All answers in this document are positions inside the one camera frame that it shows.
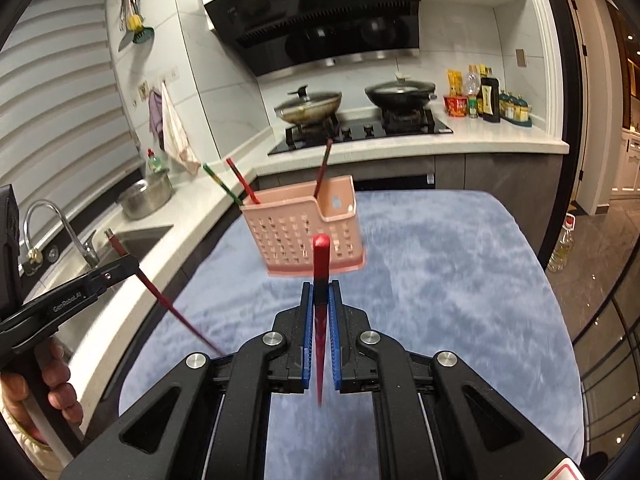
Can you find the black gas stove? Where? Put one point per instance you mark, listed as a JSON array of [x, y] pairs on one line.
[[360, 132]]

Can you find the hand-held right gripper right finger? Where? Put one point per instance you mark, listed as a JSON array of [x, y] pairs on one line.
[[336, 345]]

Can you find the stainless steel sink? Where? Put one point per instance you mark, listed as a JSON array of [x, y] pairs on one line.
[[145, 241]]

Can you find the row of small seasoning bottles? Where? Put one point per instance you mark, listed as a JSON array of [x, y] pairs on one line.
[[516, 110]]

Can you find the green chopstick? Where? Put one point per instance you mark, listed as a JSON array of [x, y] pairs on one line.
[[222, 185]]

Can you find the red seasoning tub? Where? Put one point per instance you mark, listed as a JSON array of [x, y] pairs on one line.
[[456, 106]]

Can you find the yellow scrubber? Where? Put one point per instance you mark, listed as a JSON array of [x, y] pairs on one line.
[[135, 22]]

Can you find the black range hood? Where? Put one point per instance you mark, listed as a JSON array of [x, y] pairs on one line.
[[325, 10]]

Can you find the stainless steel bowl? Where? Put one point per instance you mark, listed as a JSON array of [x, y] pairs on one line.
[[145, 197]]

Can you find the black frying pan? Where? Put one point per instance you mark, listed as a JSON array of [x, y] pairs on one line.
[[400, 92]]

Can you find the pink utensil holder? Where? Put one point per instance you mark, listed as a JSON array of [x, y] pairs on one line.
[[290, 230]]

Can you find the yellow seasoning packet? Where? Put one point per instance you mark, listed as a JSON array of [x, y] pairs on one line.
[[455, 82]]

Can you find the blue fleece blanket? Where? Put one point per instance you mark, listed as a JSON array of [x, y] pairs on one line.
[[450, 285]]

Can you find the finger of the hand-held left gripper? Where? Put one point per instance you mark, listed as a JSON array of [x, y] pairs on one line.
[[75, 300]]

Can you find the cream hanging towel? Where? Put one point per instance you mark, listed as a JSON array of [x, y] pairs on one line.
[[177, 137]]

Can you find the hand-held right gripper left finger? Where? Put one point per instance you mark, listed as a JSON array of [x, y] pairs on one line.
[[307, 345]]

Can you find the green dish soap bottle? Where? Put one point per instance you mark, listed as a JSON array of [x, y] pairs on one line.
[[156, 162]]

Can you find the clear plastic bottle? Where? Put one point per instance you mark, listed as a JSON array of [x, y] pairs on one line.
[[472, 90]]

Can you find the purple cloth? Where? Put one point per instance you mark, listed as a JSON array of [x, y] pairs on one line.
[[156, 117]]

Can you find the wall outlet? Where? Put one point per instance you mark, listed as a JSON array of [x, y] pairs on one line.
[[521, 57]]

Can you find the green dish brush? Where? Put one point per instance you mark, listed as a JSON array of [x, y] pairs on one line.
[[145, 35]]

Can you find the grey base cabinet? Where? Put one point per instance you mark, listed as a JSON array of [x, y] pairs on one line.
[[500, 172]]

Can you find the white window blind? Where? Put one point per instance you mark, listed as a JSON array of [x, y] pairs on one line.
[[55, 100]]

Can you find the chrome faucet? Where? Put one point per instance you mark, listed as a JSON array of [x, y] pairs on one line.
[[90, 252]]

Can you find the wok with glass lid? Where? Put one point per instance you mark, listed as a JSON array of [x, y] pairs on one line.
[[310, 107]]

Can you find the dark red chopstick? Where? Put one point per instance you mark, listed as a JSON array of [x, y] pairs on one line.
[[324, 165], [165, 300]]

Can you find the person's left hand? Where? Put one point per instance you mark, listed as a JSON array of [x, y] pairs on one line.
[[60, 385]]

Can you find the cooking oil bottle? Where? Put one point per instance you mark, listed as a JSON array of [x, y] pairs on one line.
[[562, 247]]

